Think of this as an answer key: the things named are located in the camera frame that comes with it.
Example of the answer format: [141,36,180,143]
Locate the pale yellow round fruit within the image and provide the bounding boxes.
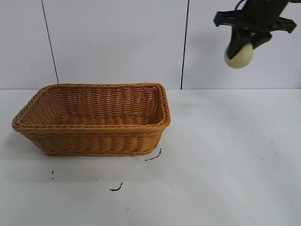
[224,43,254,70]

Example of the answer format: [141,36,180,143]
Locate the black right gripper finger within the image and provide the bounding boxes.
[251,32,274,50]
[227,25,250,60]

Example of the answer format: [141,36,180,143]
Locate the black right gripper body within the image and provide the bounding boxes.
[213,0,297,34]

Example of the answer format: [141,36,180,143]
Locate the woven wicker basket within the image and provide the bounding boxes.
[11,82,172,157]

